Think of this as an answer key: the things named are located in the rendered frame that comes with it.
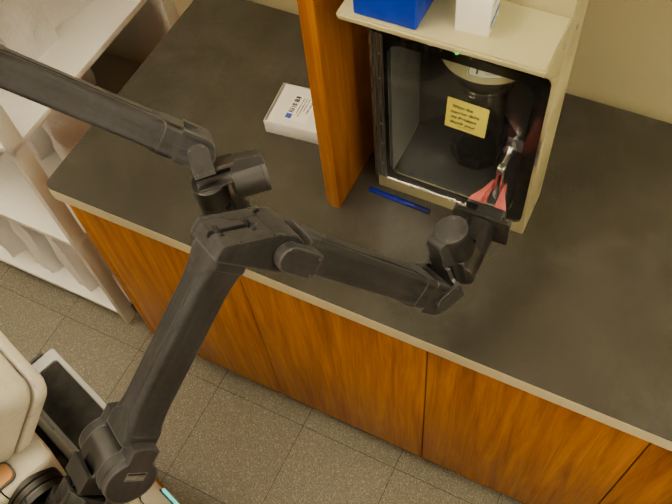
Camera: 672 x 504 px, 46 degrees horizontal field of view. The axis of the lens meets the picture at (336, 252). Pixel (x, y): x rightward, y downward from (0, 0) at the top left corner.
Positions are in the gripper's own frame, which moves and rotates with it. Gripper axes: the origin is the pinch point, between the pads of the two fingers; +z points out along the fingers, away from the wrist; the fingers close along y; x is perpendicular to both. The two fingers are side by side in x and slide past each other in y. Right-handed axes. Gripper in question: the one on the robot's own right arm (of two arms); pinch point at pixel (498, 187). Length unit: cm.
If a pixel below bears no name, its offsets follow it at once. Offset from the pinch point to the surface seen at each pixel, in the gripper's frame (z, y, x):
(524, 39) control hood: -0.6, -0.8, -36.6
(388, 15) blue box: -4.6, 18.0, -38.4
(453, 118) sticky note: 4.4, 10.7, -9.4
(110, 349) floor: -31, 112, 113
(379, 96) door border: 4.5, 25.0, -9.1
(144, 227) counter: -25, 68, 19
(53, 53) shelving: 12, 121, 21
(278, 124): 9, 53, 16
